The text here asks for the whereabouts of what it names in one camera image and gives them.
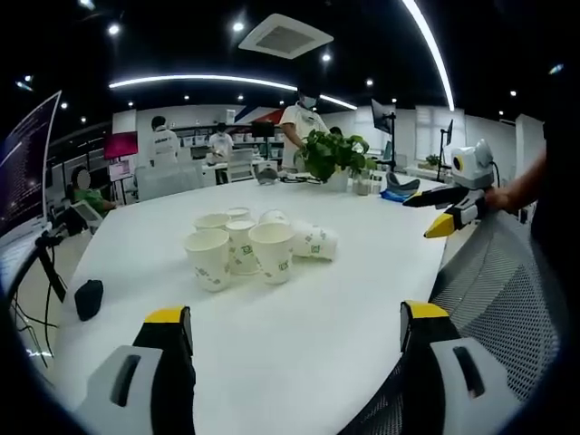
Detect green potted plant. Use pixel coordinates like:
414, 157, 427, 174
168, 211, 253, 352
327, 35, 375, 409
293, 129, 378, 192

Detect pink screen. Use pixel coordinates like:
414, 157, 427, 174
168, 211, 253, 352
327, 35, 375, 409
103, 130, 140, 160

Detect thin black monitor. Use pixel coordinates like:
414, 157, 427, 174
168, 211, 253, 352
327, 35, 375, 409
440, 119, 455, 172

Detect ceiling air vent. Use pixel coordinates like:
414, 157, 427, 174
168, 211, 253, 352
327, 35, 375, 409
237, 13, 335, 61

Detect black cables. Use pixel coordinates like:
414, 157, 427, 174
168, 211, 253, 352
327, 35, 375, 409
11, 289, 60, 368

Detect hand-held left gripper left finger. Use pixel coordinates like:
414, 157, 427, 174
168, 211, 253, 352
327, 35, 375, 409
74, 305, 198, 435

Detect computer monitor with text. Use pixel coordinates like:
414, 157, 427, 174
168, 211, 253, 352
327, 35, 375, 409
0, 89, 63, 239

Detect person's right hand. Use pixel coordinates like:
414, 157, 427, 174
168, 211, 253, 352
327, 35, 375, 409
483, 184, 523, 215

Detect black monitor on stand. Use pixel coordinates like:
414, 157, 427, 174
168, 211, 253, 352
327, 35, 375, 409
370, 98, 398, 160

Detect white table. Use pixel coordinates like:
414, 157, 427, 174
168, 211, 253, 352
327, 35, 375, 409
43, 173, 456, 435

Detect group of white paper cups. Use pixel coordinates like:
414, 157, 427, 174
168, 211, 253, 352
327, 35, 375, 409
183, 206, 341, 293

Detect black pouch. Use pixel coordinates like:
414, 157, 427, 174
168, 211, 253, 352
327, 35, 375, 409
73, 278, 105, 323

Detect grey curved object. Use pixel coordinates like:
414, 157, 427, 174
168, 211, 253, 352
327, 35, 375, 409
384, 171, 421, 198

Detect white chair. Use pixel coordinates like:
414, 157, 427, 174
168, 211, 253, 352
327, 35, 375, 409
68, 200, 104, 236

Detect grey mesh office chair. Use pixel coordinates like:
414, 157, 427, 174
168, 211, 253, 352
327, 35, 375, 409
351, 210, 570, 435

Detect blue cloth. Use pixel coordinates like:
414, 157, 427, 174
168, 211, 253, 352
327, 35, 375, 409
379, 188, 411, 204

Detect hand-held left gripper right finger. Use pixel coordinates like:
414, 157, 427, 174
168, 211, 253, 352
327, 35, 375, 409
399, 299, 523, 435

